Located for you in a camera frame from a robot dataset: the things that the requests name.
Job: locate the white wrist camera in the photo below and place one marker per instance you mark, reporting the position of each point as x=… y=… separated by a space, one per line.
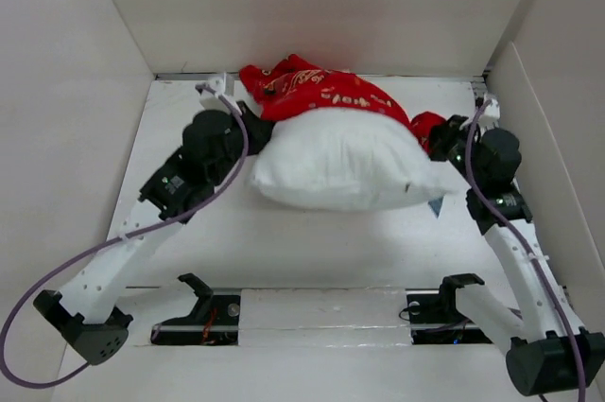
x=216 y=90
x=490 y=117

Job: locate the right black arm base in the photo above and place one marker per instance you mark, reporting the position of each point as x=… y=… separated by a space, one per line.
x=433 y=317

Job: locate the red cartoon print pillowcase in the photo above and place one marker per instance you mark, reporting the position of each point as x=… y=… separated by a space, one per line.
x=295 y=86

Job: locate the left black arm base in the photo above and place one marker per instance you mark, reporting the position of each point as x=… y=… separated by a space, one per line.
x=212 y=321

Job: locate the aluminium rail right side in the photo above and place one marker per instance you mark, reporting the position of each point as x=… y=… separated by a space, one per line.
x=480 y=90

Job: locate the white pillow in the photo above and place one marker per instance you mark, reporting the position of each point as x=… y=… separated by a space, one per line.
x=346 y=160

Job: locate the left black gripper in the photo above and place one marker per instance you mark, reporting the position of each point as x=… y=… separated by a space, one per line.
x=258 y=130

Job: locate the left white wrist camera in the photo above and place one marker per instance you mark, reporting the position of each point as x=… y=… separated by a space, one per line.
x=216 y=90

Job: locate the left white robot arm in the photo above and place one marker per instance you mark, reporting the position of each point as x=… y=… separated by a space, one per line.
x=84 y=310

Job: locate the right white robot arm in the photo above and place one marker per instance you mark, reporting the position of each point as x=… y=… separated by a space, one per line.
x=546 y=346

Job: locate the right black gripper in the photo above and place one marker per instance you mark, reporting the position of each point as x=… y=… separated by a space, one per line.
x=442 y=133

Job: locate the white taped foam block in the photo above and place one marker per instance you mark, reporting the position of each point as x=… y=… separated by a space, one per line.
x=323 y=318

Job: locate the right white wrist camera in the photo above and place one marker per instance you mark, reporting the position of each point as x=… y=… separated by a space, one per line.
x=490 y=117

